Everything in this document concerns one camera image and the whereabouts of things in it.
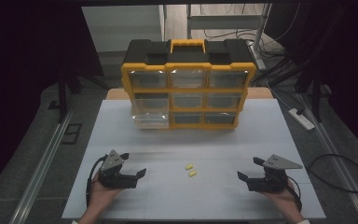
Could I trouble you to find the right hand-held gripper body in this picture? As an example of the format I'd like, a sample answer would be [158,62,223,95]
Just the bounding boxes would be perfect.
[246,154,304,192]

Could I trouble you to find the clear plastic drawer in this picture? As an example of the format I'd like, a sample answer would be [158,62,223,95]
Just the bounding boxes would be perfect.
[131,111,171,130]

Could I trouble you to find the right hand-held gripper black cable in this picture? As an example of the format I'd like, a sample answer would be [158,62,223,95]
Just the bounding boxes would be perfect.
[286,175,303,213]

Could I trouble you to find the grey desk with metal leg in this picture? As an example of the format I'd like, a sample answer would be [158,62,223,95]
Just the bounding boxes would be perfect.
[186,3,273,72]

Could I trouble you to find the black power strip cable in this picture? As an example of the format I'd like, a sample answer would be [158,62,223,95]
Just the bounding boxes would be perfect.
[266,79,306,116]

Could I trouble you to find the hand-held gripper black cable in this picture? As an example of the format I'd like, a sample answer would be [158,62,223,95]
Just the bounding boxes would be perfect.
[86,157,107,207]
[286,175,303,213]

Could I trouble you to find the yellow and black organizer cabinet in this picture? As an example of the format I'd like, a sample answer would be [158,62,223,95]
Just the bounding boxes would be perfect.
[120,38,257,131]

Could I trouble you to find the white power strip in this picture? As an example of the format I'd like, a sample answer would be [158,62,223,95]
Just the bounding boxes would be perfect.
[287,107,316,132]

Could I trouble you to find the bundle of black floor cables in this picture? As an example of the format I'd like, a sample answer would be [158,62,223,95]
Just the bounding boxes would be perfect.
[199,3,296,87]

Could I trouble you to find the person's left hand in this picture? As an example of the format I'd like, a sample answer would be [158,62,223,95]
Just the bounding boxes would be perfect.
[89,173,124,203]

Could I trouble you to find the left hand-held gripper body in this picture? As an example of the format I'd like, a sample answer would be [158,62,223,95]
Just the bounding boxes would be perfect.
[97,149,138,189]

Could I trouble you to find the left hand-held gripper black cable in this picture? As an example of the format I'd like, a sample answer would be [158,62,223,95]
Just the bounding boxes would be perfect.
[86,157,107,207]

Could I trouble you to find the dark curtain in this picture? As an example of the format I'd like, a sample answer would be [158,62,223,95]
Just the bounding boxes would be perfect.
[265,0,358,162]
[0,0,103,200]

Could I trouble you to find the set of clear organizer bins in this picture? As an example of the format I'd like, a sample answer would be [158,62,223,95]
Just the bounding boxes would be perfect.
[129,69,250,125]

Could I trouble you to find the person's right hand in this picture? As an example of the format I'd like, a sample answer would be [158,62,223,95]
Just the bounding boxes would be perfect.
[260,179,298,208]

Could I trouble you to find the metal floor rail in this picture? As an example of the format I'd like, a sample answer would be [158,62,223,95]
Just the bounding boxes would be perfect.
[8,110,74,224]
[295,92,358,224]

